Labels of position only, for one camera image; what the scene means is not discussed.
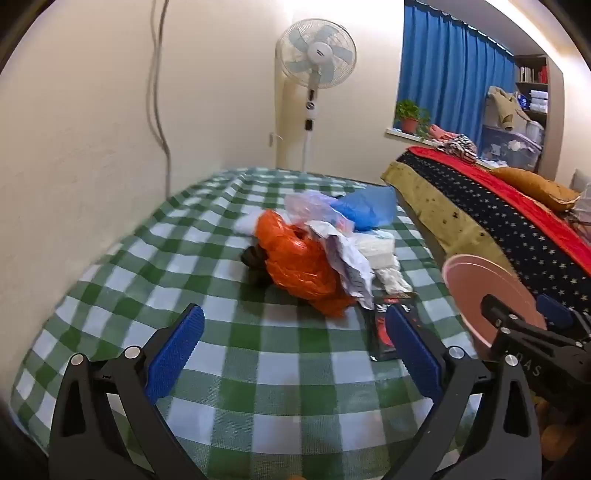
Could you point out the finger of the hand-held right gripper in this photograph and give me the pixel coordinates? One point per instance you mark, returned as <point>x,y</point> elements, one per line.
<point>501,310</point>
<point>554,310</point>

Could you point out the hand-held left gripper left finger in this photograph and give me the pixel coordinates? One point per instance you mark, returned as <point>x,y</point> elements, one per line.
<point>178,355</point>

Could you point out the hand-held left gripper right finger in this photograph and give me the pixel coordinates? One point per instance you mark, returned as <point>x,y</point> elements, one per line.
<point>413,355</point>

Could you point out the pink plastic bucket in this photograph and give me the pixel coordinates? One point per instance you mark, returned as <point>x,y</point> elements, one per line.
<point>466,295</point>

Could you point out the blue plastic bag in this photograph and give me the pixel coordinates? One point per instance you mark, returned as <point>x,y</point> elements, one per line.
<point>369,207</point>

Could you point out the clear plastic bag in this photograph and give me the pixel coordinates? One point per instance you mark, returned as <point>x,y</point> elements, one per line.
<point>307,205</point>

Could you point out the black red snack packet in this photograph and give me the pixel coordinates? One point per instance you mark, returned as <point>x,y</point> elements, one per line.
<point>381,332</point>

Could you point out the green white checked tablecloth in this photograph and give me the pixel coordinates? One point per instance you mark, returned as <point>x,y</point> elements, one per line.
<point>231,360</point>

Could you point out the crumpled white tissue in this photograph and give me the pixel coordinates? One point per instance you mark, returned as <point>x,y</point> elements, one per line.
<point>392,279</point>

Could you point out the navy star patterned bedcover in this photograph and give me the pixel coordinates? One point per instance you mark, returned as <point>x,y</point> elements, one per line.
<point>498,221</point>

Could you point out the red floral blanket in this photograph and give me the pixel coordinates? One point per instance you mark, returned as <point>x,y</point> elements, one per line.
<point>531,207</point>

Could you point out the light plaid cloth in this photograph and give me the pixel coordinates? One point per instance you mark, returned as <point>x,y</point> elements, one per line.
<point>584,205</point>

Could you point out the white ribbed towel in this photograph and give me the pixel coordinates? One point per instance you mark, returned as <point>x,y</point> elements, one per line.
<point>378,251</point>

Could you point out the white printed mailer bag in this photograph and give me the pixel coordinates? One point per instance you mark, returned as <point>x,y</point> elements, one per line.
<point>351,263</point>

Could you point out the small black object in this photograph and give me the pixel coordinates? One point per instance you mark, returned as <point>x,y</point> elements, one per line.
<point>254,263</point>

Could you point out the orange brown pillow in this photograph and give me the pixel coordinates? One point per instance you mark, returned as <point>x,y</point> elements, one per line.
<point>531,187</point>

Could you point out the grey headboard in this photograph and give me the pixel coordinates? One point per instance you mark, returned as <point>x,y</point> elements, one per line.
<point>581,180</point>

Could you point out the orange plastic bag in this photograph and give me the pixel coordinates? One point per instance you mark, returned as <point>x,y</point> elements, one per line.
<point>295,263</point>

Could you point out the large clear storage box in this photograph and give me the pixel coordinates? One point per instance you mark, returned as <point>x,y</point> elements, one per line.
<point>508,147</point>

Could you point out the black white striped clothes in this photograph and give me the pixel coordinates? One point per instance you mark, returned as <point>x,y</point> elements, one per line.
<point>459,146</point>

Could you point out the small clear plastic box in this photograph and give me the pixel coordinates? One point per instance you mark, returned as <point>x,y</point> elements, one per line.
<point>535,130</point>

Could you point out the pink folded clothes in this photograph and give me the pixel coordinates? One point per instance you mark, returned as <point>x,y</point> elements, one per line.
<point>441,133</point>

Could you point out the white window sill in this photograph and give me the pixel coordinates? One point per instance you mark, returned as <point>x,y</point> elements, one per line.
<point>406,134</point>

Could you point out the beige coat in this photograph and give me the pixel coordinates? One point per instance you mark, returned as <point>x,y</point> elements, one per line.
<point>505,108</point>

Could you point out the potted green plant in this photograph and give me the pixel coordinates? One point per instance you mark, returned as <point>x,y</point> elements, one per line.
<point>408,115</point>

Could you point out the wooden bookshelf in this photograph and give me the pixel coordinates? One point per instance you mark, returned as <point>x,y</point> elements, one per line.
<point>535,78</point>

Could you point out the blue curtain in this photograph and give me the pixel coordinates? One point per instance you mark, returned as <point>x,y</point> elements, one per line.
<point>443,69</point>

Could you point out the white standing fan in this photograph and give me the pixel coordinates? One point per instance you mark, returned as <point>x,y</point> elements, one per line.
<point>318,53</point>

